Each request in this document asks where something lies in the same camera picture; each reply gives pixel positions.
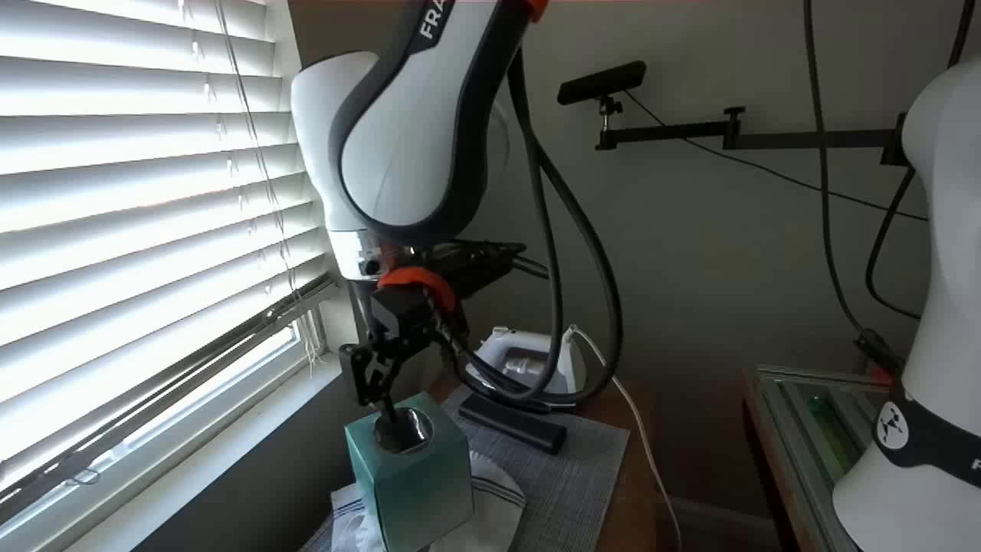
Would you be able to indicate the black stereo camera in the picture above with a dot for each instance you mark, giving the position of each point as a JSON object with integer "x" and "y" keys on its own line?
{"x": 602, "y": 80}

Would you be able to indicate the black rectangular bar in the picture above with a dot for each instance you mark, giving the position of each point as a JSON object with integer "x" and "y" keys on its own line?
{"x": 515, "y": 420}

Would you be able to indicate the white window sill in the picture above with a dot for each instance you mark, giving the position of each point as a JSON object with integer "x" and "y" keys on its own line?
{"x": 202, "y": 461}

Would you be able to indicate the white window blinds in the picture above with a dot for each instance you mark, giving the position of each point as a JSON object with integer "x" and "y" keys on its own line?
{"x": 123, "y": 202}

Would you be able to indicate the teal tissue box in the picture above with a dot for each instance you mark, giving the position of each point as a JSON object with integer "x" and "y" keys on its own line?
{"x": 407, "y": 491}

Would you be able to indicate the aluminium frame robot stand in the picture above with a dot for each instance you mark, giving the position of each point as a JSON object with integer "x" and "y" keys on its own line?
{"x": 817, "y": 430}

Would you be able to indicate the white clothes iron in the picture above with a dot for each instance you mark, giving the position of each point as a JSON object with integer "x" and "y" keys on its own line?
{"x": 530, "y": 362}

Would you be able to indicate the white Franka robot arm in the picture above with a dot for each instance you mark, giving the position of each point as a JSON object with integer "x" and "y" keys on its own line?
{"x": 407, "y": 134}

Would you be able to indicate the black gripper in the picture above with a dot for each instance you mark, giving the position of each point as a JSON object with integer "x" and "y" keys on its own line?
{"x": 399, "y": 327}

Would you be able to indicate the wooden side table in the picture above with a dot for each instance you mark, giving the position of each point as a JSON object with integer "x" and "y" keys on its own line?
{"x": 638, "y": 510}

